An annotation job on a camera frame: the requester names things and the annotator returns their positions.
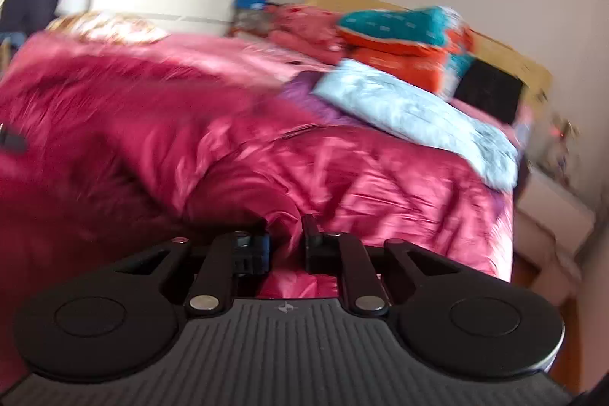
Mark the magenta satin down jacket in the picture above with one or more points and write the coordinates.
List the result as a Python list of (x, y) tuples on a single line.
[(333, 168)]

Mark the white nightstand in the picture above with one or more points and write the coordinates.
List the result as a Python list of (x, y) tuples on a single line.
[(556, 206)]

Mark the cartoon printed pillow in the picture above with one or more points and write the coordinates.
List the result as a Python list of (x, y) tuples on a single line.
[(109, 28)]

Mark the pink printed bed blanket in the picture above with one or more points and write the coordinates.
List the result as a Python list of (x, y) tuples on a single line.
[(214, 49)]

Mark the purple down jacket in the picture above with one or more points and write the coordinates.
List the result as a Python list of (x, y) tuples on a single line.
[(304, 94)]

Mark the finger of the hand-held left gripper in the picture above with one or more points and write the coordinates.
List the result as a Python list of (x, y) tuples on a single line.
[(12, 142)]

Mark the black folded cloth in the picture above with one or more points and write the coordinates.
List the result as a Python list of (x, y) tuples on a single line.
[(490, 92)]

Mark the cardboard box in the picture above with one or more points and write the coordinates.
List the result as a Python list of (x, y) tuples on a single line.
[(547, 273)]

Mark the yellow headboard cover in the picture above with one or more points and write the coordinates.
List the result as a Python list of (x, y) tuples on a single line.
[(504, 54)]

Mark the teal and orange folded quilt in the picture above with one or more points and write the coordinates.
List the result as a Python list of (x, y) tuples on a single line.
[(395, 28)]

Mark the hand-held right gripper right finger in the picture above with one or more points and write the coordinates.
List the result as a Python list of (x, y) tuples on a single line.
[(311, 244)]

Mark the pink folded quilt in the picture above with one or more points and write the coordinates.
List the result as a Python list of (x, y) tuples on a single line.
[(304, 28)]

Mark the light blue down jacket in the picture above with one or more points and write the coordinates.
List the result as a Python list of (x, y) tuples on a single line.
[(404, 111)]

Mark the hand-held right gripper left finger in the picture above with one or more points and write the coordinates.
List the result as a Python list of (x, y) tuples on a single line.
[(260, 250)]

